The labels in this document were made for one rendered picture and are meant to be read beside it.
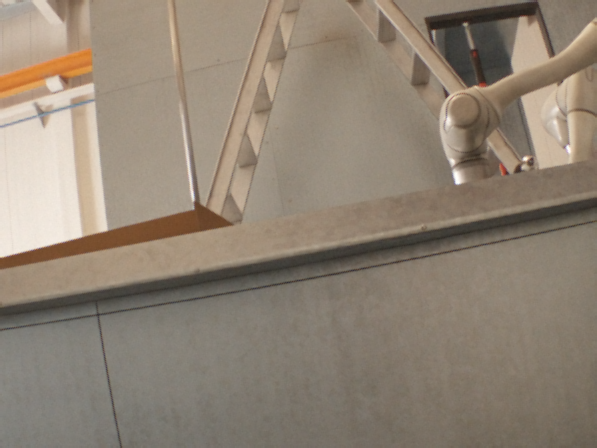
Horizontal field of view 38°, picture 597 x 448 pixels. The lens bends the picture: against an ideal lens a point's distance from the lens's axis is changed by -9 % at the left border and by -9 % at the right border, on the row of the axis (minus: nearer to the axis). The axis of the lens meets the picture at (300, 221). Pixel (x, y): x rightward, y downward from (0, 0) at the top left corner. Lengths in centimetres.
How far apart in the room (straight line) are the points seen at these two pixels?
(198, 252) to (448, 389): 38
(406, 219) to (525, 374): 28
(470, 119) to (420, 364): 81
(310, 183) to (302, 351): 286
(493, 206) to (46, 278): 62
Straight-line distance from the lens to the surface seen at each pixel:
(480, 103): 198
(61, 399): 134
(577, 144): 269
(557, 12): 441
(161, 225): 135
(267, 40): 353
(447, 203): 125
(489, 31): 722
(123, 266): 127
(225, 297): 129
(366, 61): 425
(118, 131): 438
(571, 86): 276
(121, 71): 448
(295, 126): 418
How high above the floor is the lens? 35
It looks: 13 degrees up
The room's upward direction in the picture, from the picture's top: 10 degrees counter-clockwise
